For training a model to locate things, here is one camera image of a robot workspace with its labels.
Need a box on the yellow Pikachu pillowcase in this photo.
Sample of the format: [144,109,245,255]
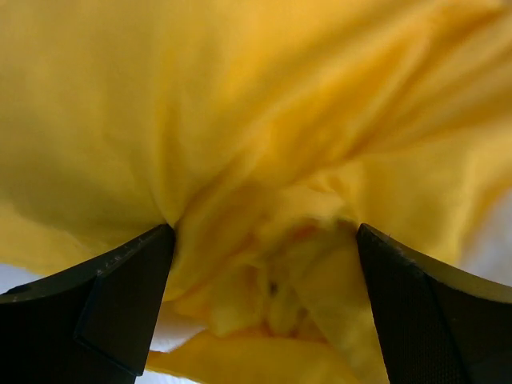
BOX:
[1,1,511,383]

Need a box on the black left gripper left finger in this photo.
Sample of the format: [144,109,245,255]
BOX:
[1,225,175,383]

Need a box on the white pillow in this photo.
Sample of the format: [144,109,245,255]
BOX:
[150,302,207,352]

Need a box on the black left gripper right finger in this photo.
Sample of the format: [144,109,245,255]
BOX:
[356,224,511,384]

